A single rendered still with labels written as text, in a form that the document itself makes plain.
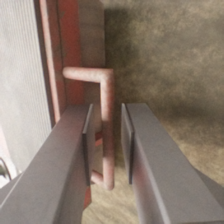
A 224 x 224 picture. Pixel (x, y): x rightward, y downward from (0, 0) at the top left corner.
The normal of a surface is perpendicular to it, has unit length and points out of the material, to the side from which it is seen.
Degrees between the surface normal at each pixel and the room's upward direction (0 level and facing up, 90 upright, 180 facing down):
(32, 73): 0
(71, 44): 90
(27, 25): 0
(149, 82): 0
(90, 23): 76
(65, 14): 90
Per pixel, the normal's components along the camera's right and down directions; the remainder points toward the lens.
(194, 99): -0.62, 0.28
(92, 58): 0.62, 0.27
